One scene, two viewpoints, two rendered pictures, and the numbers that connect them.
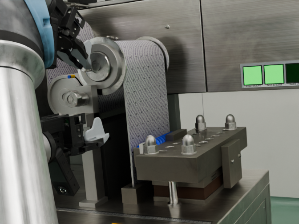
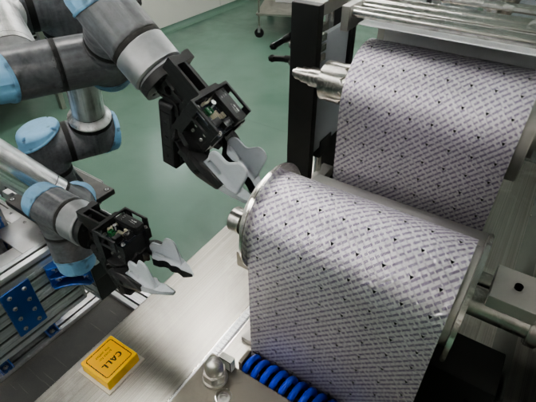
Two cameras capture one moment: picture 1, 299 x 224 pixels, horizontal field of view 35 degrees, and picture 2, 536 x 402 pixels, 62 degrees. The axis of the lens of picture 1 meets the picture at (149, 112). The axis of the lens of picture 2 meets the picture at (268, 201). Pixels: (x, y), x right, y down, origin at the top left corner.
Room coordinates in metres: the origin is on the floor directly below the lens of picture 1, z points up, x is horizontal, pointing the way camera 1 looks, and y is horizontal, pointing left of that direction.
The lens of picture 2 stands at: (1.23, -0.33, 1.63)
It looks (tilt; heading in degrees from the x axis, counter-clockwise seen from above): 38 degrees down; 95
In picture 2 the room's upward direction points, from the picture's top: straight up
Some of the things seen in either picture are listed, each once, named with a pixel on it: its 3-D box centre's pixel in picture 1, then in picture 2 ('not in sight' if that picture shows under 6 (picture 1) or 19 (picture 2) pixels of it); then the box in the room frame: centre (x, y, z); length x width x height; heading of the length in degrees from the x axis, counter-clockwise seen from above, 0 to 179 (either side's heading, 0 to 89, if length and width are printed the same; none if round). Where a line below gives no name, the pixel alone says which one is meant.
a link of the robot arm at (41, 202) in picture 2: not in sight; (55, 209); (0.78, 0.26, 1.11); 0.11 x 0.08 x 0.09; 152
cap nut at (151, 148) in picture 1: (150, 144); (214, 368); (1.12, 0.00, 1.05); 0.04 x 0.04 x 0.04
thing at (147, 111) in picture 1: (149, 122); (323, 366); (1.27, 0.00, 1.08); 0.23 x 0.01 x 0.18; 152
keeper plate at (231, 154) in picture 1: (232, 162); not in sight; (1.22, -0.21, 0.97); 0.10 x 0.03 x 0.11; 152
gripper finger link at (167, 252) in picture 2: not in sight; (171, 254); (1.03, 0.16, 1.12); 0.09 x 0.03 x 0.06; 161
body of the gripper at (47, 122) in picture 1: (57, 138); (113, 237); (0.92, 0.19, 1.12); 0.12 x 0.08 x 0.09; 152
